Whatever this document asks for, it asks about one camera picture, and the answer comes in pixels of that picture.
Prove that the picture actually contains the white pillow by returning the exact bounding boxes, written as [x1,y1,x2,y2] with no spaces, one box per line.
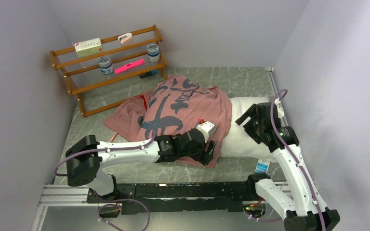
[221,97,276,163]

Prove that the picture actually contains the pink red patterned pillowcase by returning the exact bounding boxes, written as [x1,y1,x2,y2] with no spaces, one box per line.
[104,76,232,168]

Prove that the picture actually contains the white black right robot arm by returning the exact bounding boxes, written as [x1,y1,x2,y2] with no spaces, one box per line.
[236,103,341,231]

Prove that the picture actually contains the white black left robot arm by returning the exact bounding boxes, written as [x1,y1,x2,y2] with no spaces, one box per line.
[66,128,216,202]

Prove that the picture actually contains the blue white pillow tag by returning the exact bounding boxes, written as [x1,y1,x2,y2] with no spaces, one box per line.
[255,159,271,174]

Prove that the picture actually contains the orange pencil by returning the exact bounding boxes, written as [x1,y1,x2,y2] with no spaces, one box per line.
[109,132,118,142]

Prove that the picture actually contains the black blue marker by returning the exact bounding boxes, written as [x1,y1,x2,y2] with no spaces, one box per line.
[139,70,158,78]

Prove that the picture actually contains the pink highlighter marker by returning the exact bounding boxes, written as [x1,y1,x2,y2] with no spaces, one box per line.
[114,59,145,74]

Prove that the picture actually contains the blue white jar right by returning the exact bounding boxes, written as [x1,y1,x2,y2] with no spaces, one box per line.
[146,43,160,62]

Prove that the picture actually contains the blue white jar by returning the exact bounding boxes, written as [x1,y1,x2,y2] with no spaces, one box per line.
[97,55,114,75]
[146,43,160,62]

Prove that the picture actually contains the wooden shelf rack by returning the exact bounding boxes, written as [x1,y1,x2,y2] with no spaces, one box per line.
[50,25,168,117]

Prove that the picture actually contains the blue white jar left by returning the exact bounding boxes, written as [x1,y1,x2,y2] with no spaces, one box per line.
[97,55,114,75]

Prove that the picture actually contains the pink white tape dispenser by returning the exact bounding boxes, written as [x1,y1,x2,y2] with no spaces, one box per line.
[118,32,132,45]

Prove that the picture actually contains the white green box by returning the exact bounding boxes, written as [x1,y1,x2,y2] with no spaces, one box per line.
[74,38,103,58]

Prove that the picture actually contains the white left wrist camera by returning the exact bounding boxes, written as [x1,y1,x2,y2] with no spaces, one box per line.
[196,121,216,143]

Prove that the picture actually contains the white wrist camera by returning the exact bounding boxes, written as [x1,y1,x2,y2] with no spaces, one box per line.
[196,121,216,143]
[274,98,285,119]

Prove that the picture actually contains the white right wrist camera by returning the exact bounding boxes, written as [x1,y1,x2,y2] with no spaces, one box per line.
[274,98,285,119]

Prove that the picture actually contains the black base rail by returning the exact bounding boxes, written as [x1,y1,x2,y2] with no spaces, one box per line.
[86,181,260,215]

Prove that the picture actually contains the aluminium frame rail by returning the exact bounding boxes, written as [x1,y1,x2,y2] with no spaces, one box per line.
[40,182,291,218]

